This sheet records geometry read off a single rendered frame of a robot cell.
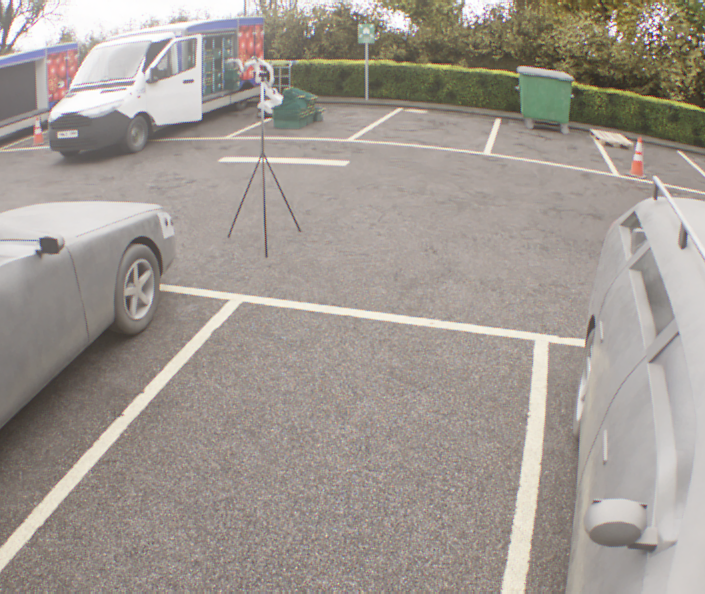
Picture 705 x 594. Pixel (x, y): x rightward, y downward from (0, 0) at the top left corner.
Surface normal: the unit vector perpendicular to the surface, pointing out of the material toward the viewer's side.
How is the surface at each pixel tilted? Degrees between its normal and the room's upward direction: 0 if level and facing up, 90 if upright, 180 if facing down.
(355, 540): 0
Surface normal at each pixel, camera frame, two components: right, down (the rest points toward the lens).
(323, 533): 0.00, -0.90
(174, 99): 0.07, 0.50
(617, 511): -0.25, -0.74
